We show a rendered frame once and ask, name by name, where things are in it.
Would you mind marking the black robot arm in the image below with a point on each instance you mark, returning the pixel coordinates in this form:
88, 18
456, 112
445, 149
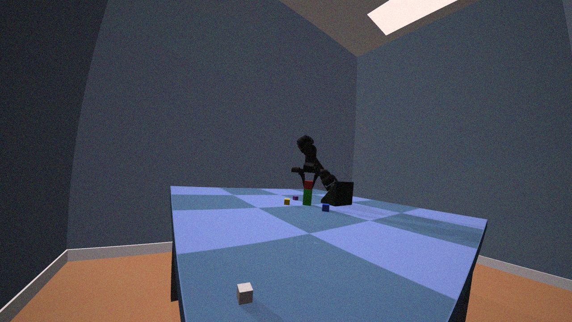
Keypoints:
305, 145

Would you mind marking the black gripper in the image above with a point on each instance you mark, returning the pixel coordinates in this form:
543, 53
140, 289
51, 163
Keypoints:
317, 173

